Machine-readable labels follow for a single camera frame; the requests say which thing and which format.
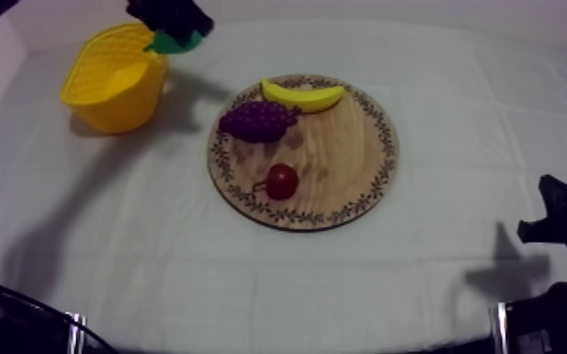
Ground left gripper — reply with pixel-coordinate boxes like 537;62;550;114
124;0;215;44

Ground yellow toy banana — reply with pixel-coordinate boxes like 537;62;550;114
260;77;347;114

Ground round wooden board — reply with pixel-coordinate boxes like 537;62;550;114
206;73;401;233

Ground yellow plastic basket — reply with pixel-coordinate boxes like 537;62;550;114
60;22;170;135

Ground silver metal bar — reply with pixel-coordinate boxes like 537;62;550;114
490;301;510;354
65;311;88;354

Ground small red fruit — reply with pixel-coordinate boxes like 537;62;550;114
251;163;300;201

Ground green toy pear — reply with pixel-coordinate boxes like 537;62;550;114
144;29;205;55

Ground black cable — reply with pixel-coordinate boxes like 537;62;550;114
0;288;120;354

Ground purple toy grapes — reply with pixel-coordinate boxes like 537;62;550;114
218;100;301;144

